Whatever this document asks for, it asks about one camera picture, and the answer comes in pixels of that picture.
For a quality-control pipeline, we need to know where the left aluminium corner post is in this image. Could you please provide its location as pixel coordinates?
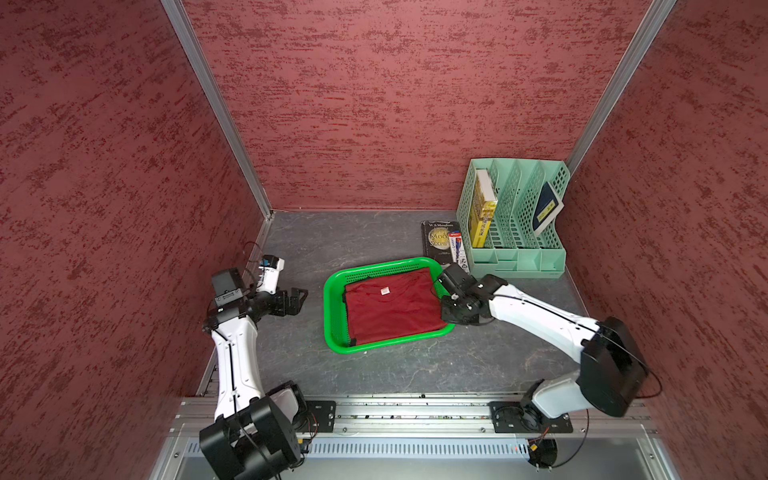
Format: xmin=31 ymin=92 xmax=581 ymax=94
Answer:
xmin=161 ymin=0 xmax=273 ymax=222

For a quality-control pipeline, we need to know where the right aluminium corner post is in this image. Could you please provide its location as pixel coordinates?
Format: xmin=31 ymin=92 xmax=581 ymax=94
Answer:
xmin=566 ymin=0 xmax=677 ymax=175

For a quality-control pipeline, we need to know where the left black power cable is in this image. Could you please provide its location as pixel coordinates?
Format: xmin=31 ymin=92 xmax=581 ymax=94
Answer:
xmin=293 ymin=413 xmax=319 ymax=457

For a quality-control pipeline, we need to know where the black power cable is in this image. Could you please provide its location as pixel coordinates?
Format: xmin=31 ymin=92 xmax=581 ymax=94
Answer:
xmin=527 ymin=407 xmax=592 ymax=470
xmin=293 ymin=413 xmax=319 ymax=457

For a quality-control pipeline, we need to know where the mint green file organizer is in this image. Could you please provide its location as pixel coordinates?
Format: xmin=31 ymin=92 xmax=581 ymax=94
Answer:
xmin=456 ymin=158 xmax=570 ymax=280

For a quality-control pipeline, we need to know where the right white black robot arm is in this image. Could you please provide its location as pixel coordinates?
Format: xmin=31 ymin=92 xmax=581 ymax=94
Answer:
xmin=437 ymin=264 xmax=651 ymax=423

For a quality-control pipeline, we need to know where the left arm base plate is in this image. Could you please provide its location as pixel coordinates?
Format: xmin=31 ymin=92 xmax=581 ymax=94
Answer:
xmin=293 ymin=400 xmax=337 ymax=434

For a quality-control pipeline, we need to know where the dark paperback book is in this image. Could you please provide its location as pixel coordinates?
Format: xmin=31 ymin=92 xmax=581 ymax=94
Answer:
xmin=421 ymin=221 xmax=460 ymax=266

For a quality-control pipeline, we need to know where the dark blue book in organizer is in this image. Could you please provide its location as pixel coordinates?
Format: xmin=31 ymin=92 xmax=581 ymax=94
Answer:
xmin=532 ymin=182 xmax=564 ymax=237

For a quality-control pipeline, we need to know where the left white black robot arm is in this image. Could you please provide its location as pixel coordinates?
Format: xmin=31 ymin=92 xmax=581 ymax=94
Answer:
xmin=199 ymin=260 xmax=308 ymax=479

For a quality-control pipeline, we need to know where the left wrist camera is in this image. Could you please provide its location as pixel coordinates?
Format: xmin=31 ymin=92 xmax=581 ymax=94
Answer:
xmin=256 ymin=254 xmax=285 ymax=294

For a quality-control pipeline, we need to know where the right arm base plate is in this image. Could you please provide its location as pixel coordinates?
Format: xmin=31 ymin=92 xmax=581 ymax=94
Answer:
xmin=488 ymin=401 xmax=574 ymax=435

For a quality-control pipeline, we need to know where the red t-shirt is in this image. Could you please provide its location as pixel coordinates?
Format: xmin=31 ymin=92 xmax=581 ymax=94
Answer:
xmin=343 ymin=268 xmax=446 ymax=346

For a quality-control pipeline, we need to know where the white red pen box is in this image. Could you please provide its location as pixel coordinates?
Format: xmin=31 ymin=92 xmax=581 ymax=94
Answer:
xmin=449 ymin=231 xmax=470 ymax=273

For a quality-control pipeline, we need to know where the aluminium front rail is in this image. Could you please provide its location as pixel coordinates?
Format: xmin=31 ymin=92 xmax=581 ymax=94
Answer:
xmin=170 ymin=392 xmax=658 ymax=439

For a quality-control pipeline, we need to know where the green plastic basket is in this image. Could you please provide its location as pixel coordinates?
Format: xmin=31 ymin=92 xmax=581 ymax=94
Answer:
xmin=323 ymin=257 xmax=453 ymax=355

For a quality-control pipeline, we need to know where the yellow book in organizer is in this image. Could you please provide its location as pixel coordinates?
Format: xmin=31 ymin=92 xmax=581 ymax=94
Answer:
xmin=469 ymin=169 xmax=497 ymax=248

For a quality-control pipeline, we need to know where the right black power cable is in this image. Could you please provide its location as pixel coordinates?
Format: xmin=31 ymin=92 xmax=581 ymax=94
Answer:
xmin=527 ymin=407 xmax=592 ymax=470

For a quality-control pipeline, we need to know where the aluminium corner post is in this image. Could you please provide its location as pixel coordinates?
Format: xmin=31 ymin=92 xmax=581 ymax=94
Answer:
xmin=161 ymin=0 xmax=273 ymax=222
xmin=566 ymin=0 xmax=677 ymax=175

